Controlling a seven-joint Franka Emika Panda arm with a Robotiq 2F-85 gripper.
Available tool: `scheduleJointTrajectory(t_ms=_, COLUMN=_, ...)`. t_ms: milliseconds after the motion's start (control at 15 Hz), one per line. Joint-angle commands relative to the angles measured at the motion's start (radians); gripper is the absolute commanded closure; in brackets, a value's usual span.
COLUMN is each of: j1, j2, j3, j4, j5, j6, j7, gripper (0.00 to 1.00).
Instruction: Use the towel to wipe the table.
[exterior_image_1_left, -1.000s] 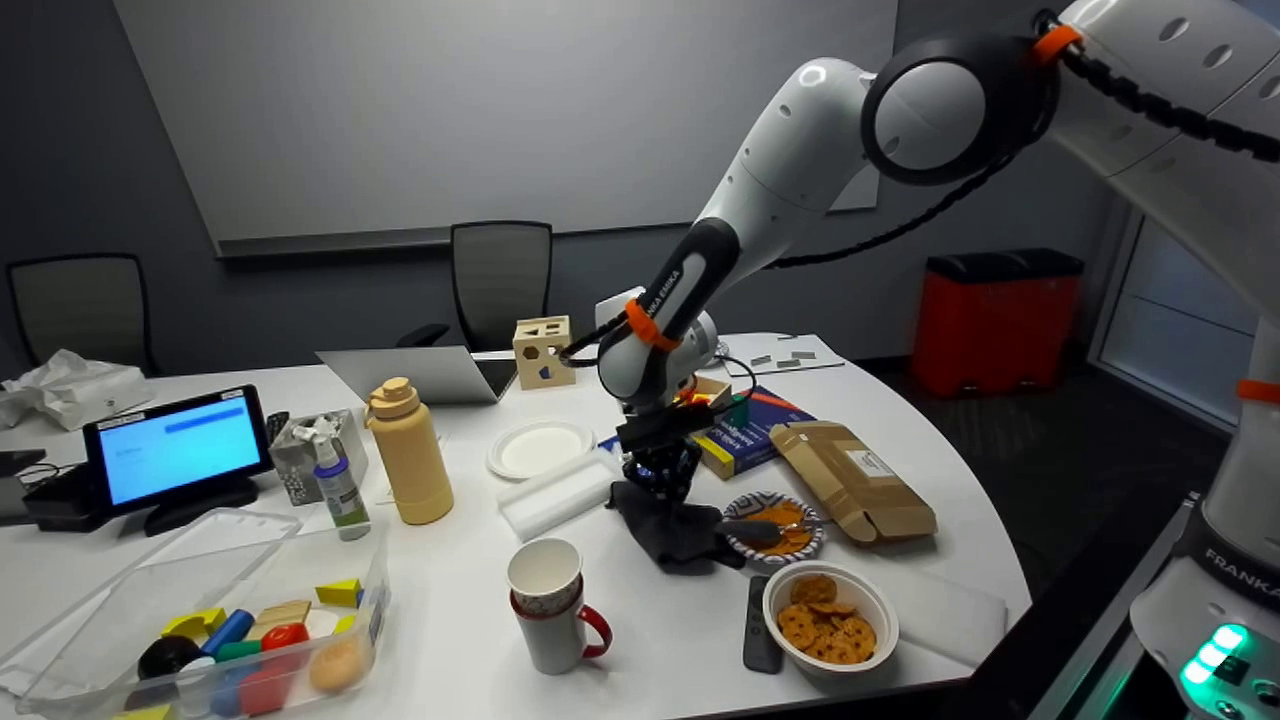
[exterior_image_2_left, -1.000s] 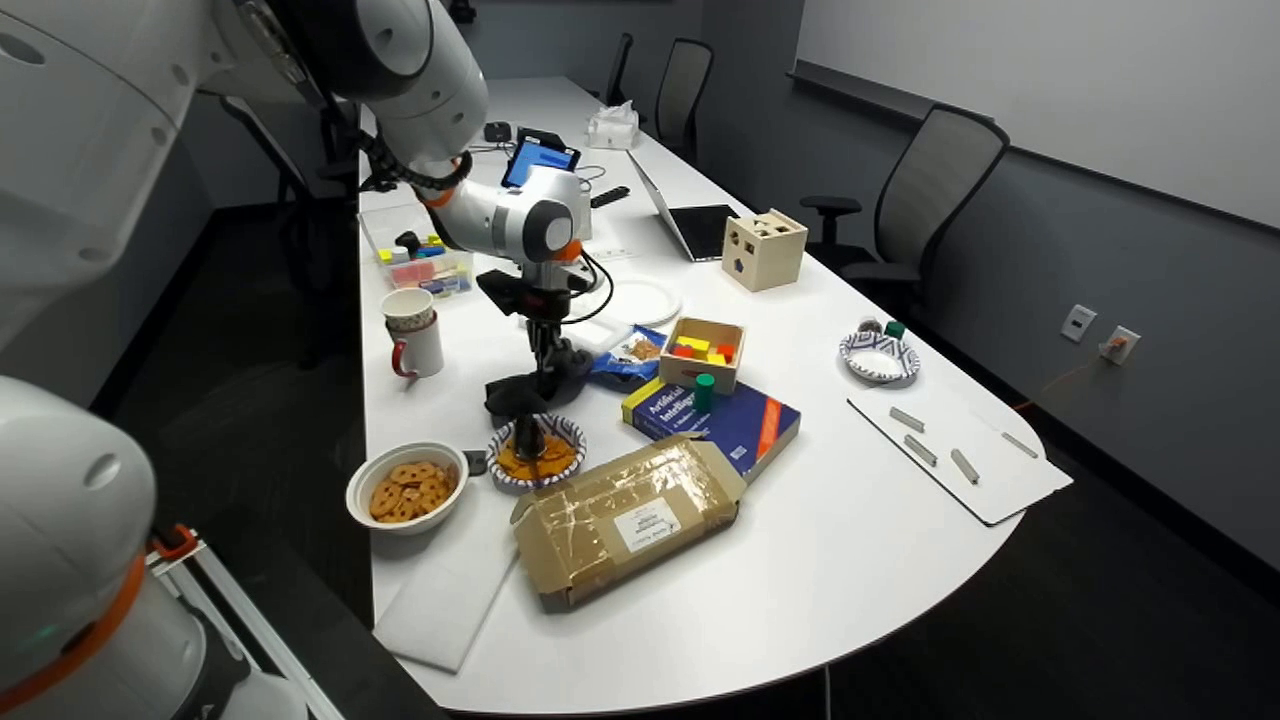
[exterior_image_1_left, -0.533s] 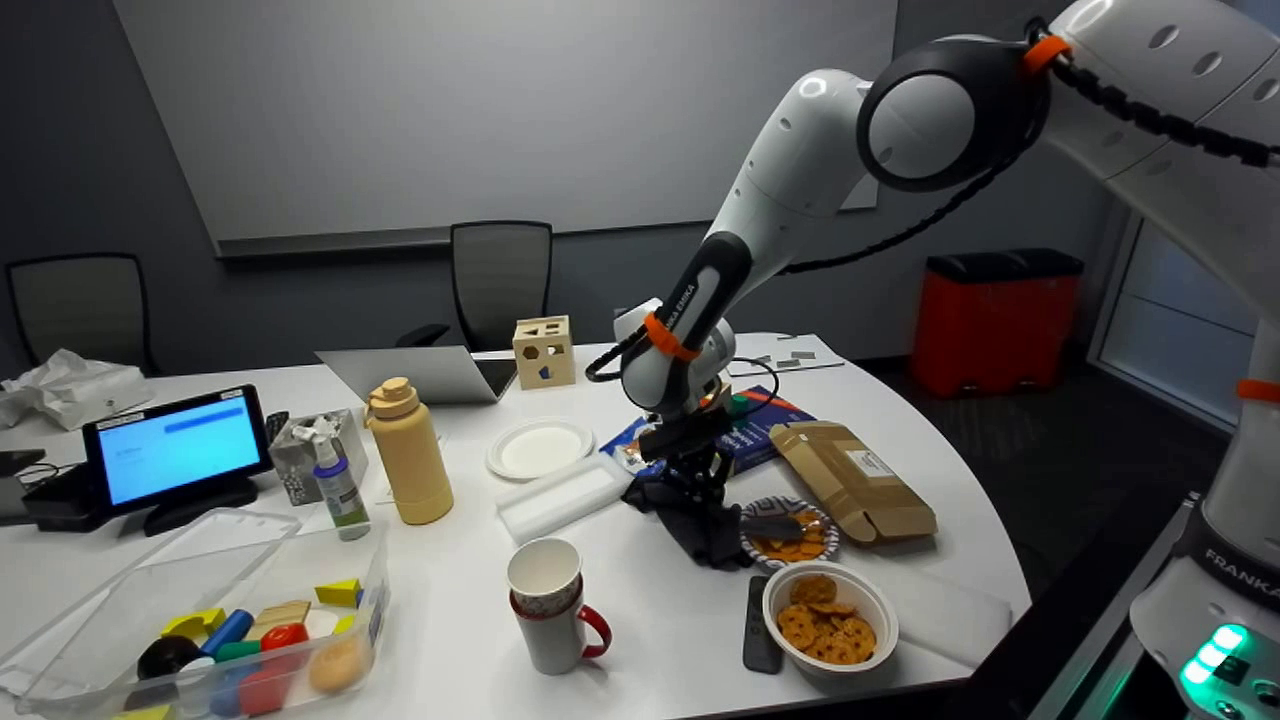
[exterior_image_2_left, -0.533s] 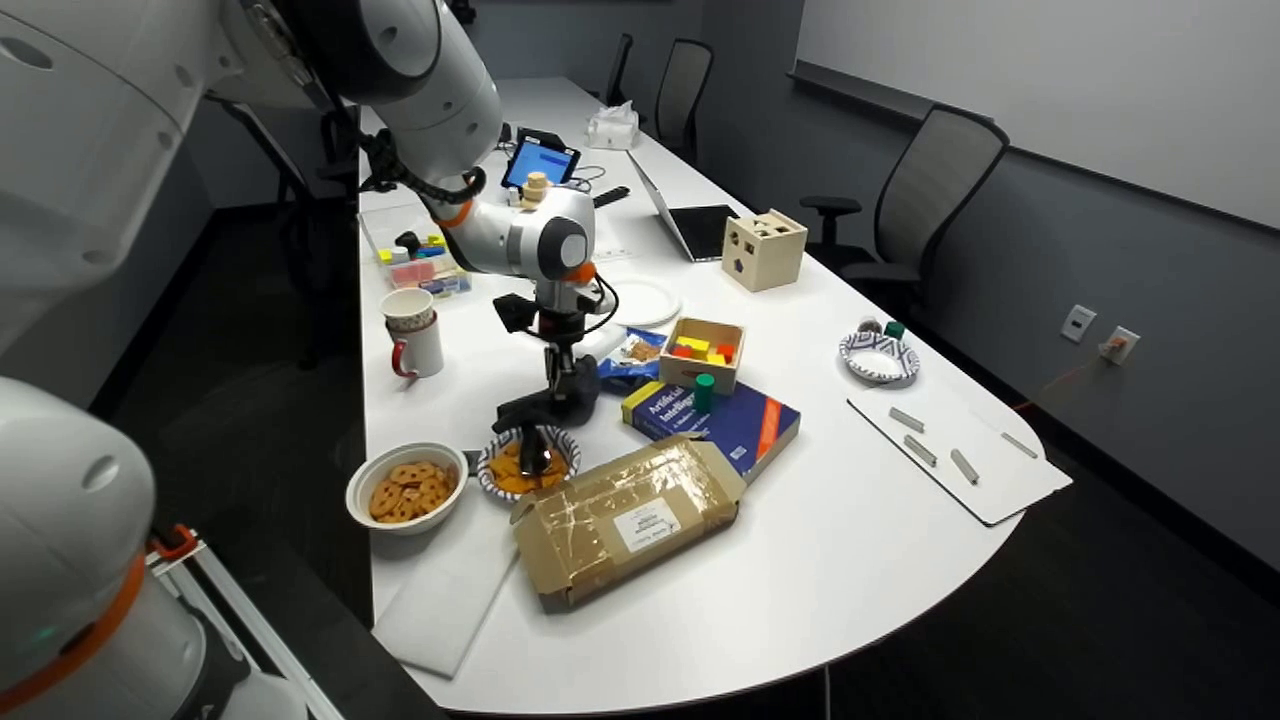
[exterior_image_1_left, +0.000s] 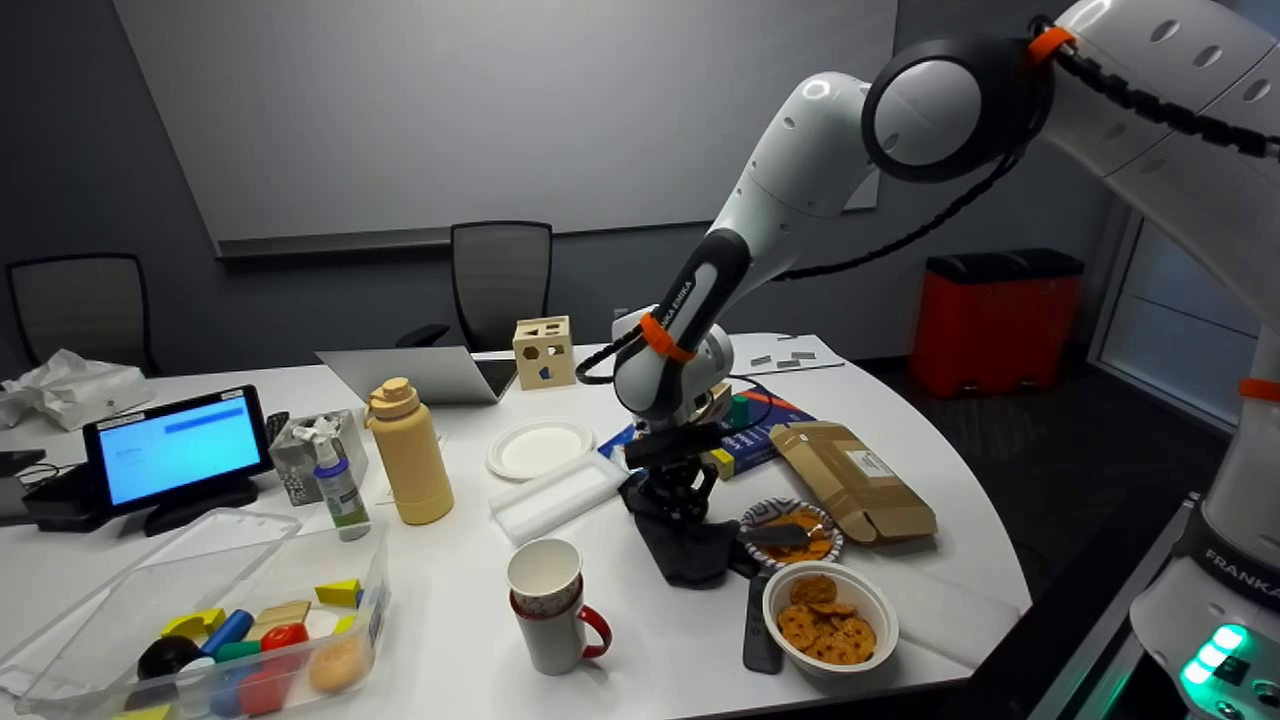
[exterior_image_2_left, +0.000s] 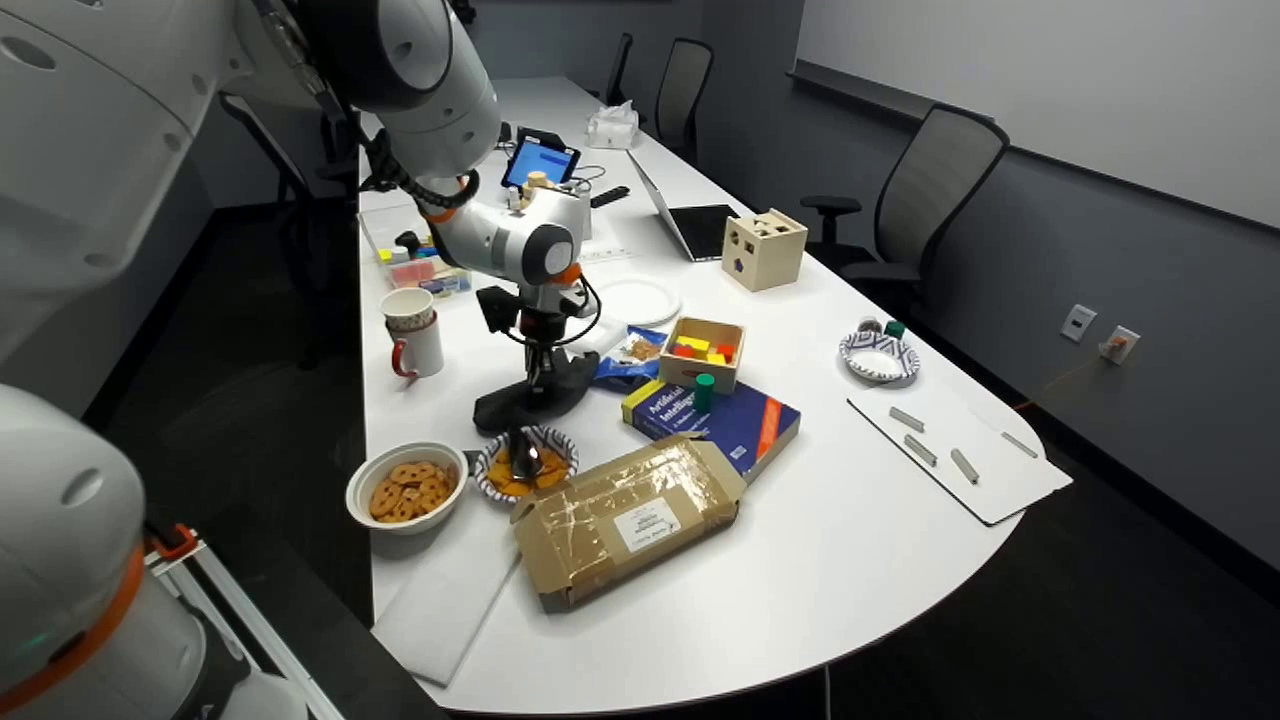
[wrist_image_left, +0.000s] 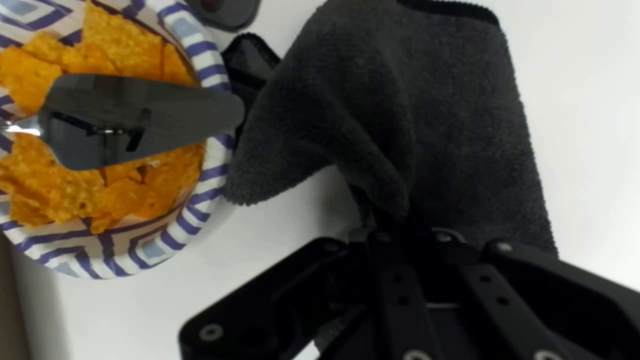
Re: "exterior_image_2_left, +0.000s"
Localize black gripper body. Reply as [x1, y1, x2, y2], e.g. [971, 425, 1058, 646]
[516, 281, 572, 353]

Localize dark grey towel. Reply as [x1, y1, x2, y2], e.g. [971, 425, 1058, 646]
[470, 346, 602, 435]

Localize white paper napkin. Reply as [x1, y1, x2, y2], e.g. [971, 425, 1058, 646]
[572, 314, 624, 358]

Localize blue snack packet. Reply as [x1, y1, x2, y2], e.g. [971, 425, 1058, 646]
[586, 322, 672, 396]

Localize metal scoop spoon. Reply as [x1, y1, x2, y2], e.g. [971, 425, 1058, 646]
[498, 425, 542, 489]

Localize white plate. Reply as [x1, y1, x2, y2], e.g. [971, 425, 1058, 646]
[581, 275, 688, 332]

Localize orange chips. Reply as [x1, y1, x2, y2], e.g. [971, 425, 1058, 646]
[485, 443, 572, 499]

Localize clear box with colourful items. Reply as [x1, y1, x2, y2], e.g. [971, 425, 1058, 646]
[384, 253, 470, 298]

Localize wooden tray with coloured blocks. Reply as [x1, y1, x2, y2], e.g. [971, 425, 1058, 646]
[654, 312, 748, 396]

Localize tablet with blue screen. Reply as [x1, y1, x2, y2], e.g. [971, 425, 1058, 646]
[498, 122, 585, 190]

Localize pretzel snacks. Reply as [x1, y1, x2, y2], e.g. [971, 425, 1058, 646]
[368, 457, 461, 524]

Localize open laptop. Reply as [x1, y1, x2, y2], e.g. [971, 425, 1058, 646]
[619, 144, 743, 263]

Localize blue hardcover book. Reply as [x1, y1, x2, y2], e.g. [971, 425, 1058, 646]
[619, 377, 802, 482]

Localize white bowl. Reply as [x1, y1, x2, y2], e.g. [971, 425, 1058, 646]
[341, 441, 470, 538]

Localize white tissue box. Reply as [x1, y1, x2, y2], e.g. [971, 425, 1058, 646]
[585, 97, 648, 152]

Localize wooden cube with holes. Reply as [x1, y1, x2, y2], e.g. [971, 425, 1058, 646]
[721, 208, 810, 297]

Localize white flat sheet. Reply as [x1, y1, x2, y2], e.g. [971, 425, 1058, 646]
[368, 524, 523, 692]

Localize black mesh office chair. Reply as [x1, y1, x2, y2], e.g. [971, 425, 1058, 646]
[648, 32, 721, 155]
[600, 27, 638, 107]
[795, 100, 1012, 314]

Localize white board with grey pieces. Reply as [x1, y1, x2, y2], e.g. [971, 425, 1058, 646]
[844, 377, 1076, 530]

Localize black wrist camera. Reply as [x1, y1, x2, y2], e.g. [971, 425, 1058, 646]
[470, 284, 523, 336]

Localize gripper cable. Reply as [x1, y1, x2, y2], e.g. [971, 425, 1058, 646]
[556, 273, 608, 353]

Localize white mug with red handle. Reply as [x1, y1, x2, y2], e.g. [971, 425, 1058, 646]
[381, 289, 449, 385]

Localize coiled white cable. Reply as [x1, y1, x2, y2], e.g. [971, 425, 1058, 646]
[836, 322, 924, 390]

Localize white robot stand frame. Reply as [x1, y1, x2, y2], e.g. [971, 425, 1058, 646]
[144, 524, 352, 720]

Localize wall whiteboard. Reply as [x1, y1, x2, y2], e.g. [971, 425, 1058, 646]
[793, 0, 1280, 232]

